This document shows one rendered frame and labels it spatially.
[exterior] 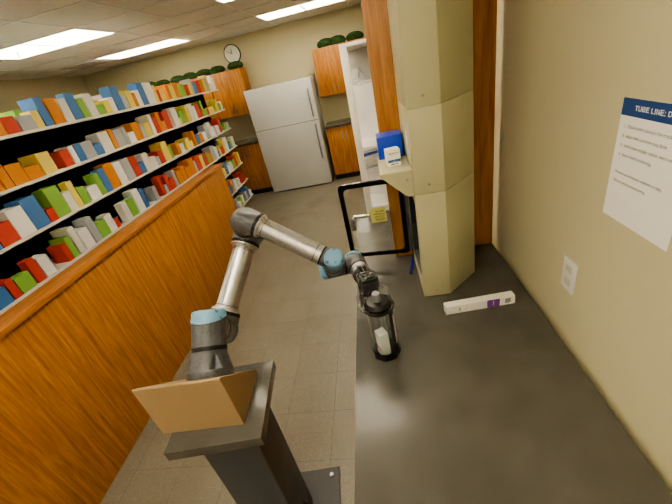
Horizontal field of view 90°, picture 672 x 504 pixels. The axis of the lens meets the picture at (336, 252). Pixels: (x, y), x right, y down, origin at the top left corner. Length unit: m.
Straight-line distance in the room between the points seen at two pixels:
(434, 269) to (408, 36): 0.84
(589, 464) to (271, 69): 6.67
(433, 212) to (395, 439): 0.78
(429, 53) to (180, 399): 1.31
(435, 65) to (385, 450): 1.14
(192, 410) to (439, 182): 1.13
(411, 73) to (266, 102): 5.20
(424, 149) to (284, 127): 5.16
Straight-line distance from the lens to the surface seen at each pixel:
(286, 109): 6.25
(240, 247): 1.42
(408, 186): 1.28
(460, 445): 1.10
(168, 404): 1.27
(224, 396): 1.18
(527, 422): 1.16
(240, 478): 1.56
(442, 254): 1.43
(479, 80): 1.65
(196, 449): 1.31
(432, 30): 1.22
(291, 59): 6.87
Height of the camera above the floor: 1.89
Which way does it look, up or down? 28 degrees down
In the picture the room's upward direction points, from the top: 13 degrees counter-clockwise
